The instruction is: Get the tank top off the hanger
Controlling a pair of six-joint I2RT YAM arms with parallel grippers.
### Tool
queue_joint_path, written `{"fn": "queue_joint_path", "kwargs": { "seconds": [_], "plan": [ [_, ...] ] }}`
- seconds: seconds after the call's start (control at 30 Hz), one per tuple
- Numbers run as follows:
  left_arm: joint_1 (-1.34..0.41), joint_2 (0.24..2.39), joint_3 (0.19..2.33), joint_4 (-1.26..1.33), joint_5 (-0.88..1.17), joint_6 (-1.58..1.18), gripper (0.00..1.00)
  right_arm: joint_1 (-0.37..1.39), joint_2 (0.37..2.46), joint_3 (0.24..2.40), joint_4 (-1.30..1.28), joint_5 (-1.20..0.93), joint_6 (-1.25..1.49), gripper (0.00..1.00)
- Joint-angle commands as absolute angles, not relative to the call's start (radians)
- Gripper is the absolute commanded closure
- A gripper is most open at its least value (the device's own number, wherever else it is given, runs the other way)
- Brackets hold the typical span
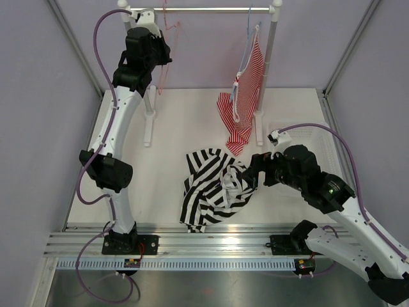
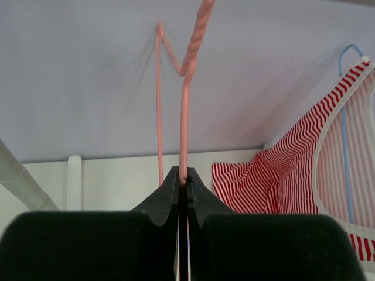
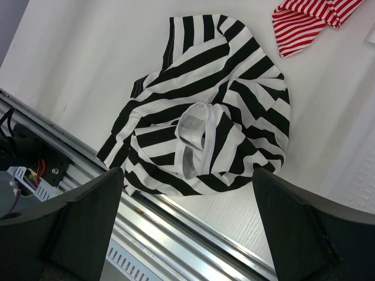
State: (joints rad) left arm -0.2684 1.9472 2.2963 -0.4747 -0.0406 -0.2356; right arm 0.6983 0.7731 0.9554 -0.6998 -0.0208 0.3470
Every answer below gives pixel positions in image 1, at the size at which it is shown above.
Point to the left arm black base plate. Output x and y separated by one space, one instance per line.
146 244

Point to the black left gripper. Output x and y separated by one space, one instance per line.
158 41

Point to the white slotted cable duct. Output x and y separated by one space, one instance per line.
179 264

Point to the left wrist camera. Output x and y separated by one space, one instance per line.
146 19

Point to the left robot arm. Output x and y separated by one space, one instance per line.
144 51

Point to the light blue wire hanger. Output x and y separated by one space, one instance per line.
246 54

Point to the black white striped tank top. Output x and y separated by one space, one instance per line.
214 190

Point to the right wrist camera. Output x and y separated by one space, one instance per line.
279 141

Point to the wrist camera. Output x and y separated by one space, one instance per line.
279 141
146 19

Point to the white metal clothes rack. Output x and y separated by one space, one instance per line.
207 49

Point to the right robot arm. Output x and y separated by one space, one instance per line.
385 270

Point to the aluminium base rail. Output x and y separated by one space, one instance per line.
218 241

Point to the white plastic perforated basket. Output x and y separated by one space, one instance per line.
316 140

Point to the red white striped tank top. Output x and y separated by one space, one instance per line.
237 116

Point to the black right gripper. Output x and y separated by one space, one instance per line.
262 162

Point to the aluminium enclosure frame rail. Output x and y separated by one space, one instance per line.
353 96

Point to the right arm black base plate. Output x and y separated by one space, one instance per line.
286 245

